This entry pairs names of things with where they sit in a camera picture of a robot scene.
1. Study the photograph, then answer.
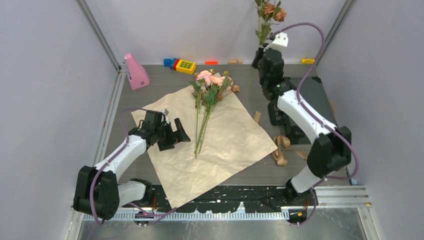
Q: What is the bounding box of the pink plastic wedge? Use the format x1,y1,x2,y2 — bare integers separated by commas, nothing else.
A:
124,53,151,90

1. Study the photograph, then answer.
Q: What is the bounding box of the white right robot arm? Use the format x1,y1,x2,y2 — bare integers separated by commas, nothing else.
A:
252,46,352,205

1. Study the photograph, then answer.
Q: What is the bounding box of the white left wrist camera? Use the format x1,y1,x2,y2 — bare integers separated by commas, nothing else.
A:
161,108,169,116

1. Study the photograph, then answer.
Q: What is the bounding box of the orange flat block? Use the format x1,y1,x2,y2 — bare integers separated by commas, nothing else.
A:
204,60,219,65

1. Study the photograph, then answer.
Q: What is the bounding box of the yellow corner block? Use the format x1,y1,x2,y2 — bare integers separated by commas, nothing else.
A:
300,58,316,65

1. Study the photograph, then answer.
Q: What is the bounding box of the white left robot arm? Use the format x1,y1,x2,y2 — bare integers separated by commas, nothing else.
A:
72,109,191,223

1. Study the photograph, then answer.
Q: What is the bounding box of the blue toy brick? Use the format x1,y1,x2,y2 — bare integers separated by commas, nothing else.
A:
163,58,175,70

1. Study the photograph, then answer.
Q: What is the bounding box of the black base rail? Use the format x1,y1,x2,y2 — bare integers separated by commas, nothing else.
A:
129,178,319,215

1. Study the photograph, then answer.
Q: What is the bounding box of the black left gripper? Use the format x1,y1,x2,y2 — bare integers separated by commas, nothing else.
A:
154,118,190,151

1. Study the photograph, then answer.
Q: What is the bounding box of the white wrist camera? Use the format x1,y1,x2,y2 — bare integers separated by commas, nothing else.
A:
267,32,289,53
161,108,169,116

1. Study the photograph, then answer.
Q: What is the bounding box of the tan ribbon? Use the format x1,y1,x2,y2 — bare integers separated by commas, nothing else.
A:
270,135,308,167

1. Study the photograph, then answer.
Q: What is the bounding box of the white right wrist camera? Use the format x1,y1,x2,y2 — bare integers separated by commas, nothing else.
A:
267,32,289,53

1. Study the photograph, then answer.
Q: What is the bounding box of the pink and brown rose stem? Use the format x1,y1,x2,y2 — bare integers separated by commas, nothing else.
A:
195,70,241,157

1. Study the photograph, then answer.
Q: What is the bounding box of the peach wrapping paper sheet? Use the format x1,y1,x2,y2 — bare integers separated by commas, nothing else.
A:
124,73,277,208

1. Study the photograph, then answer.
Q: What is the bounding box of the yellow toy brick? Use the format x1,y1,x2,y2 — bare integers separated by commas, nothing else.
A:
174,59,196,75

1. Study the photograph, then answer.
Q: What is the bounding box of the dark grey hard case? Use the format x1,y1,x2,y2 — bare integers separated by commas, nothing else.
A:
267,76,337,145

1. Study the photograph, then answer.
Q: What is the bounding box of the red toy brick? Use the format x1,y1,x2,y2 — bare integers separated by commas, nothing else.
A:
172,58,180,71

